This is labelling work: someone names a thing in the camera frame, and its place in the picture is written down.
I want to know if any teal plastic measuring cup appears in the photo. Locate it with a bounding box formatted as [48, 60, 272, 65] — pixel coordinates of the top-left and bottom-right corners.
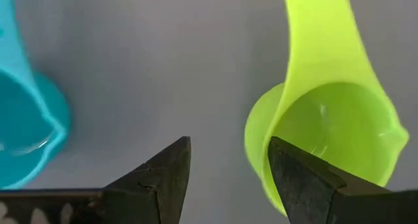
[0, 0, 72, 189]

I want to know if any lime green measuring cup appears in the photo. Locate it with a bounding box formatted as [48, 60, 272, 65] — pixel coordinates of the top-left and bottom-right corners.
[244, 0, 410, 217]

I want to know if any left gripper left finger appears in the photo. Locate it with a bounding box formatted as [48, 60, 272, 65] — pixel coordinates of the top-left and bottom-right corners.
[0, 136, 191, 224]

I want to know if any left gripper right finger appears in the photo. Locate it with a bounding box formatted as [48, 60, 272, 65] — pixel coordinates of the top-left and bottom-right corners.
[268, 136, 418, 224]

